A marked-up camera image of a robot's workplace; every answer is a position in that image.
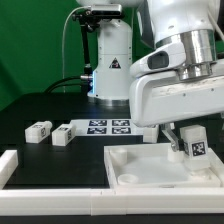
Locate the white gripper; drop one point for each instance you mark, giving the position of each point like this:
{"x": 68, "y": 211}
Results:
{"x": 157, "y": 96}

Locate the white square table top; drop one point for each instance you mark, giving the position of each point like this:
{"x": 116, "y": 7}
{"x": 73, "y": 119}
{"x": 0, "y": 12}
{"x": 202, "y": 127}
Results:
{"x": 150, "y": 166}

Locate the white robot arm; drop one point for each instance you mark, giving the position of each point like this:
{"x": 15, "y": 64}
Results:
{"x": 182, "y": 78}

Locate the white sheet with AprilTags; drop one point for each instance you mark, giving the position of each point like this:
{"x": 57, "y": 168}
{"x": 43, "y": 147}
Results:
{"x": 106, "y": 127}

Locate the black camera on mount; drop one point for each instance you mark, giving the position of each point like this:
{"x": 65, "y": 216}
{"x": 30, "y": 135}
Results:
{"x": 97, "y": 12}

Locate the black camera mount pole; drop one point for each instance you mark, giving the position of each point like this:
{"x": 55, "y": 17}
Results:
{"x": 87, "y": 66}

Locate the white U-shaped obstacle frame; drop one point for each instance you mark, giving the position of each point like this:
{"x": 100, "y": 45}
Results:
{"x": 110, "y": 201}

